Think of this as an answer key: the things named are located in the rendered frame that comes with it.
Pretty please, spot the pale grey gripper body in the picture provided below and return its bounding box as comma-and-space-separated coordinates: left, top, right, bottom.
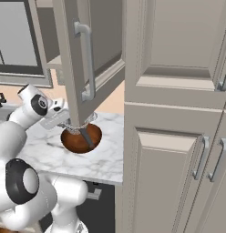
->
40, 108, 72, 131

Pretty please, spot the brown bowl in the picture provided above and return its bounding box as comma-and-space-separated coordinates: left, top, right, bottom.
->
60, 122, 103, 155

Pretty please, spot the beige tall cabinet long door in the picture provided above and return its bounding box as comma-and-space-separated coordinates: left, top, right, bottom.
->
178, 108, 226, 233
123, 102, 224, 233

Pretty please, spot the beige tall cabinet short door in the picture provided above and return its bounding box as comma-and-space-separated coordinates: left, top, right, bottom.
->
123, 0, 226, 110

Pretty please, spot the black tap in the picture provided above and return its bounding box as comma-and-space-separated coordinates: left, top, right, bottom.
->
0, 92, 7, 109

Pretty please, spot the dark dishwasher front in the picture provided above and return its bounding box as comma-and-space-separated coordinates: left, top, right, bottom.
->
38, 179, 117, 233

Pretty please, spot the beige wall cabinet door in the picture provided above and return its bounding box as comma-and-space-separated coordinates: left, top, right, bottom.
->
52, 0, 127, 127

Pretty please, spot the grey wall cabinet door handle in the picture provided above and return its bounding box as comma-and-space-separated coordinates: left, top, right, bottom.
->
72, 20, 98, 103

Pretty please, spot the grey dishwasher handle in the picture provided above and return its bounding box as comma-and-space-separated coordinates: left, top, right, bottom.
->
85, 187, 103, 201

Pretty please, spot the beige wall cabinet carcass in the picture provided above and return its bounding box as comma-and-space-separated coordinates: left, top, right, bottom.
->
36, 0, 126, 86

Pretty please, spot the grey long door handle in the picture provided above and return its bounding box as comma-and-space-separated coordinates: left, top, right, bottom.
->
191, 135, 211, 181
207, 137, 226, 183

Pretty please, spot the grey short door handle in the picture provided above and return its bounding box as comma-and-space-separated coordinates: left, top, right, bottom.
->
215, 63, 226, 93

